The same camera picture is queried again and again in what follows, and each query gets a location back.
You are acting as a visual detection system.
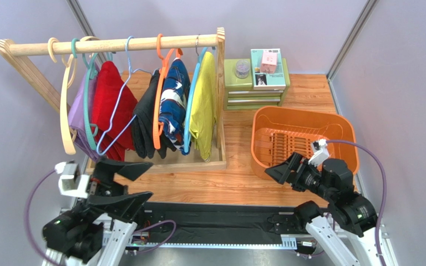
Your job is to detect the sky blue plastic hanger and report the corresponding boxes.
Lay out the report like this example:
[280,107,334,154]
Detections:
[183,47,209,155]

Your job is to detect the orange plastic hanger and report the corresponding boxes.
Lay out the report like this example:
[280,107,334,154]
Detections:
[153,33,183,150]

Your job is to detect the wooden clothes rack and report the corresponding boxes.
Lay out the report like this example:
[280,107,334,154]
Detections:
[0,27,227,174]

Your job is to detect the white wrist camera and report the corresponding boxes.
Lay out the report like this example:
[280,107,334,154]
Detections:
[54,162,90,198]
[308,139,330,167]

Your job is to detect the teal plastic hanger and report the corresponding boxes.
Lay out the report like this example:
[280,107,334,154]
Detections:
[82,52,99,152]

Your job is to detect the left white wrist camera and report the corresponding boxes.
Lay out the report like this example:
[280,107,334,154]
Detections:
[54,162,90,198]

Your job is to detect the yellow-green trousers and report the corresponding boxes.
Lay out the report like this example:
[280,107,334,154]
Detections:
[189,51,217,162]

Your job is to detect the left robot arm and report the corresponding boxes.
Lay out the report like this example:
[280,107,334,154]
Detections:
[42,158,153,265]

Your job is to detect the light blue wire hanger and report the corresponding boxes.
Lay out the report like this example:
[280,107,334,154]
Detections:
[96,36,153,156]

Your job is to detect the pink cube box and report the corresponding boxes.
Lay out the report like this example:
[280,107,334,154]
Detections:
[260,50,278,74]

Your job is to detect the green drawer cabinet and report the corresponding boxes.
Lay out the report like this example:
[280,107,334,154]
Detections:
[224,59,291,110]

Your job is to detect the teal booklet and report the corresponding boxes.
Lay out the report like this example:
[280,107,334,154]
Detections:
[251,48,286,90]

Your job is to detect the red trousers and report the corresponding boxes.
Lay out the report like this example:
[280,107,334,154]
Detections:
[91,60,138,162]

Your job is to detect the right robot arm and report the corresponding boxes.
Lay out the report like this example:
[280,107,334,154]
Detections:
[265,152,381,265]

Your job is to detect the blue patterned trousers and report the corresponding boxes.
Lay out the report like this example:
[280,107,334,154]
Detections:
[159,58,191,155]

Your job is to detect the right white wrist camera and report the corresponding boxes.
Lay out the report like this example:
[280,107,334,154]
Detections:
[308,139,330,167]

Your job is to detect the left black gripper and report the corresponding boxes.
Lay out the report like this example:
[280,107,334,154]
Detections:
[73,155,153,226]

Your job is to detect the cream plastic hanger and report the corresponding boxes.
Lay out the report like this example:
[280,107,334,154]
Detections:
[59,48,77,155]

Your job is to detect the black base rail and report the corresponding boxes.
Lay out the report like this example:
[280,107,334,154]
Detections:
[134,202,309,247]

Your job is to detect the black trousers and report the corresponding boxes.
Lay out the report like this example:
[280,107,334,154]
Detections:
[131,70,177,159]

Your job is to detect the lavender trousers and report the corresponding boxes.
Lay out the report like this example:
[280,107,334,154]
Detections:
[68,74,100,161]

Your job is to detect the orange plastic basket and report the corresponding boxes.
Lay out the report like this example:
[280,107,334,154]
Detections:
[251,106,356,180]

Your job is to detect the small clear jar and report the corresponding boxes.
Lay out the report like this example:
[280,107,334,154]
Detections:
[235,59,251,79]

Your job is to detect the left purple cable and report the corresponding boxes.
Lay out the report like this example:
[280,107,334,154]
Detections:
[23,168,177,266]

